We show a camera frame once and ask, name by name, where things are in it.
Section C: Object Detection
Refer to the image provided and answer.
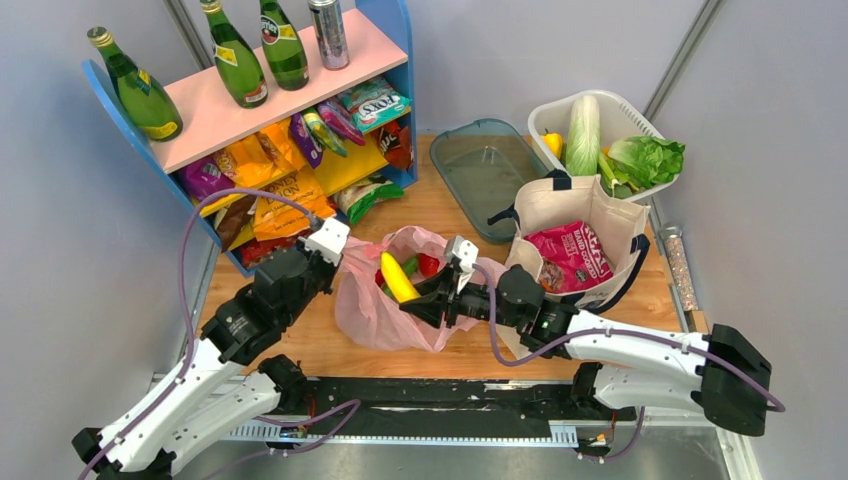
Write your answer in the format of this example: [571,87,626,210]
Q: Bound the yellow banana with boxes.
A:
[379,251,422,305]

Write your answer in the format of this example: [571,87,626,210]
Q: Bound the orange snack bag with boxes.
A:
[212,118,307,188]

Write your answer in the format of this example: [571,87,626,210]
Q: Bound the green lettuce leaf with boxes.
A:
[608,136,686,189]

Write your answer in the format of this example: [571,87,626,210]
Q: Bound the green glass bottle middle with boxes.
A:
[200,0,268,109]

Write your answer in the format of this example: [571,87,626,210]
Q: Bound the colourful striped candy packet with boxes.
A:
[301,107,348,158]

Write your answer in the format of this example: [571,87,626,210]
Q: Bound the yellow bell pepper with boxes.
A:
[542,131,566,159]

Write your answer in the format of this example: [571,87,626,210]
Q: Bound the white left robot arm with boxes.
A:
[72,221,348,479]

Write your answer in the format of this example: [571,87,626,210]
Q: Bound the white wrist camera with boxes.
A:
[304,218,350,266]
[445,235,479,293]

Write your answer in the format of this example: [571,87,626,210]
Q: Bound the red dark snack bag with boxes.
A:
[372,120,413,170]

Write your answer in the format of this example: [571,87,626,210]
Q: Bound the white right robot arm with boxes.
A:
[396,265,786,437]

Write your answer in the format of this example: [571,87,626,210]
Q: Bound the red hand cooked chips bag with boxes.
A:
[525,221,614,294]

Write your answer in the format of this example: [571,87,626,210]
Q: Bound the honey dijon chips bag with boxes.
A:
[252,166,335,241]

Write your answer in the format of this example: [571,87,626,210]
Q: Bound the teal transparent plastic tray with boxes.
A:
[429,118,549,244]

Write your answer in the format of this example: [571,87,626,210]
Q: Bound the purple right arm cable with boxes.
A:
[470,263,787,463]

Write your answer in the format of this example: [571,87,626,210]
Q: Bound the green glass bottle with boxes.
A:
[200,0,268,109]
[86,26,184,142]
[260,0,309,91]

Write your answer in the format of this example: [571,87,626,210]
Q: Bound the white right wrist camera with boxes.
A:
[445,235,479,293]

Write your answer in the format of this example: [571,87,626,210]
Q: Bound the pink candy packet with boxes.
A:
[316,97,366,146]

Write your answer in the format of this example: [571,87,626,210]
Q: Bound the green glass bottle left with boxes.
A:
[86,26,184,142]

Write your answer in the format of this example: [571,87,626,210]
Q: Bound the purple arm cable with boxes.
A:
[470,263,787,463]
[76,188,362,480]

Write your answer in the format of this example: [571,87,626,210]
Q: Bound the green leafy vegetable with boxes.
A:
[598,152,634,199]

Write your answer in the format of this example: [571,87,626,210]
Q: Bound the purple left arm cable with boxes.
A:
[76,188,362,480]

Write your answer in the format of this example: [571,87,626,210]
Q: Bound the purple candy packet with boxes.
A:
[289,113,323,168]

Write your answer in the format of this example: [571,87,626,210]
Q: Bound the white plastic basket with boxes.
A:
[528,90,682,203]

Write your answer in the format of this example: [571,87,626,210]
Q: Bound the green white snack bag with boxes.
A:
[332,173,404,225]

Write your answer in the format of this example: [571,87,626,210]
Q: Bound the teal foxs candy bag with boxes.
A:
[337,76,411,133]

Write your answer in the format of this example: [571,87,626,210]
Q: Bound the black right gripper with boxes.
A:
[400,264,523,331]

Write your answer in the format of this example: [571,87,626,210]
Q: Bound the purple snack bag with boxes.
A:
[177,156,234,201]

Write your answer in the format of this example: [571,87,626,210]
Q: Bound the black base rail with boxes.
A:
[273,377,637,439]

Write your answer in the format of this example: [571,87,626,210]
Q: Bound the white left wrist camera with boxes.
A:
[304,218,350,266]

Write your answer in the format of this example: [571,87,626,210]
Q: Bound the red patterned snack bag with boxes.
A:
[235,236,297,269]

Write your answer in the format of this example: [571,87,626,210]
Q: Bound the red pomegranate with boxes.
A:
[417,253,441,278]

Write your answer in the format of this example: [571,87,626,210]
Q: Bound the green glass bottle right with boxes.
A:
[260,0,309,91]

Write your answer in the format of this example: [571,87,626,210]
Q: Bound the napa cabbage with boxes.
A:
[564,95,601,176]

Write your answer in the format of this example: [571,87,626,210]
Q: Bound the glass tube of beads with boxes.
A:
[660,224,699,312]

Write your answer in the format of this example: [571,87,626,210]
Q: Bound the silver drink can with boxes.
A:
[308,0,350,70]

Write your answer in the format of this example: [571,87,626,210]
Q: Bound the blue pink snack shelf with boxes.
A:
[81,0,418,278]

